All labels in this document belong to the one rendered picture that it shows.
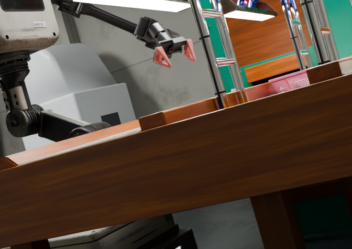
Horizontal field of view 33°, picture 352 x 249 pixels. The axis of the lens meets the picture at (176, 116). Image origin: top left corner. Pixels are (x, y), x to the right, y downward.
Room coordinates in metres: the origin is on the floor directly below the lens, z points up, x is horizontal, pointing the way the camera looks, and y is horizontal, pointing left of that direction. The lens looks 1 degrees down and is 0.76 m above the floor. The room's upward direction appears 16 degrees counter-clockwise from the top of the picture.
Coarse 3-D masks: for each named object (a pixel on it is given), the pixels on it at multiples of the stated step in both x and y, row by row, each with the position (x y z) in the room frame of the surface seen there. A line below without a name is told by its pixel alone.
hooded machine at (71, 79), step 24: (48, 48) 5.24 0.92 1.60; (72, 48) 5.42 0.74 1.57; (48, 72) 5.16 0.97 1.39; (72, 72) 5.20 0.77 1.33; (96, 72) 5.42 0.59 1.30; (48, 96) 5.21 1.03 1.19; (72, 96) 4.97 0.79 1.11; (96, 96) 5.18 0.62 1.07; (120, 96) 5.42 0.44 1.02; (96, 120) 5.10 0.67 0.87; (120, 120) 5.34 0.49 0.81; (24, 144) 5.43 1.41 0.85; (48, 144) 5.24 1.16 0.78
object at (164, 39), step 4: (160, 32) 2.07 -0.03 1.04; (164, 32) 2.07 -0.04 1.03; (160, 36) 2.06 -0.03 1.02; (164, 36) 2.05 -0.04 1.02; (168, 36) 2.05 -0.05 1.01; (156, 40) 2.07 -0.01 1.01; (160, 40) 2.05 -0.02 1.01; (164, 40) 2.02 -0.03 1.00; (168, 40) 2.03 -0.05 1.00; (160, 44) 2.01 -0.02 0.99; (164, 44) 2.02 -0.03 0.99; (168, 44) 2.03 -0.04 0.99; (164, 48) 2.05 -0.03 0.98; (168, 48) 2.05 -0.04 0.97; (172, 48) 2.05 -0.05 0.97; (176, 48) 2.08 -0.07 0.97; (180, 48) 2.09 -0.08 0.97; (172, 52) 2.07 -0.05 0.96; (176, 52) 2.08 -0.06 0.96; (180, 52) 2.09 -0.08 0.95
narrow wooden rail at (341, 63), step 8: (328, 64) 0.95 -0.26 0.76; (336, 64) 0.95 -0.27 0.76; (344, 64) 1.00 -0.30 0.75; (312, 72) 0.97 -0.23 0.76; (320, 72) 0.96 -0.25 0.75; (328, 72) 0.95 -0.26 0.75; (336, 72) 0.95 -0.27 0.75; (344, 72) 0.97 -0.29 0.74; (312, 80) 0.97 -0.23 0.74; (320, 80) 0.96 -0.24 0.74
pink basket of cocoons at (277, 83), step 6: (294, 72) 1.64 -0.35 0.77; (300, 72) 1.63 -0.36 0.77; (276, 78) 1.69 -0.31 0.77; (282, 78) 1.67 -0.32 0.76; (288, 78) 1.66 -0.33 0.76; (294, 78) 1.65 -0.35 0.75; (300, 78) 1.87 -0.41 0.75; (306, 78) 1.63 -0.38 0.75; (276, 84) 1.71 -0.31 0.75; (282, 84) 1.69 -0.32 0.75; (288, 84) 1.67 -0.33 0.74; (294, 84) 1.66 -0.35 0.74; (300, 84) 1.65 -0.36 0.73; (306, 84) 1.64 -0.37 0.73; (276, 90) 1.75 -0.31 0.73; (288, 90) 1.68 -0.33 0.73
